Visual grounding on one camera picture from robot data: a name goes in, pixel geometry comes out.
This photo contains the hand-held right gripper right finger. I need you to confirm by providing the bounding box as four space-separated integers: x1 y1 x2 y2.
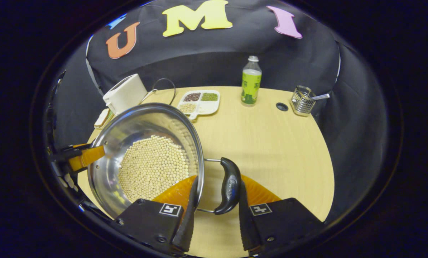
238 175 325 255

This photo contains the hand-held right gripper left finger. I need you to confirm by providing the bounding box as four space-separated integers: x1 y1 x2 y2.
111 175 199 255

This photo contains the stainless steel pot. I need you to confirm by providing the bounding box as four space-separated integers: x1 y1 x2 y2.
87 103 242 219

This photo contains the sandwich on green plate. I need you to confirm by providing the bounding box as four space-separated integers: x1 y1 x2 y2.
94 108 110 129

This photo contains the pile of pale beans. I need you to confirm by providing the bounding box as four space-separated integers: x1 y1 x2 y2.
118 135 190 203

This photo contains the white toaster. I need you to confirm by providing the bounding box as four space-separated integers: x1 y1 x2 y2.
103 73 148 115

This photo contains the white divided bean tray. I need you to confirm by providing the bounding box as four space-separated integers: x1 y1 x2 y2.
177 90 221 120

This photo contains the green label plastic bottle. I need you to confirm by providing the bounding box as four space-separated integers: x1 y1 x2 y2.
241 56 263 107

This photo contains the black power cable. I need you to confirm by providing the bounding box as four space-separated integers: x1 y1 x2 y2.
140 78 177 106

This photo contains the metal wire basket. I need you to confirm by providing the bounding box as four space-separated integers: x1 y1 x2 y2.
290 85 316 117

